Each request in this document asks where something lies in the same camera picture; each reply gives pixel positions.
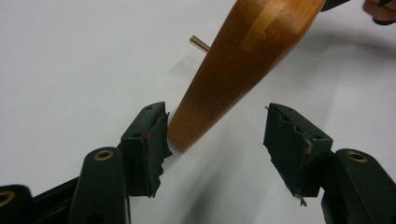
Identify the long brass pin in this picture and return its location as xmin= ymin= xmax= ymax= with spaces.
xmin=189 ymin=35 xmax=212 ymax=53

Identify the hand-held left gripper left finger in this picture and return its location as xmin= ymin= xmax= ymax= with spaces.
xmin=120 ymin=101 xmax=174 ymax=199

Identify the square wooden board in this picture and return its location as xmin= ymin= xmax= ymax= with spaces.
xmin=167 ymin=0 xmax=327 ymax=153

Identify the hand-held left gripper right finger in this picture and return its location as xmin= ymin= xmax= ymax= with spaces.
xmin=262 ymin=102 xmax=334 ymax=207

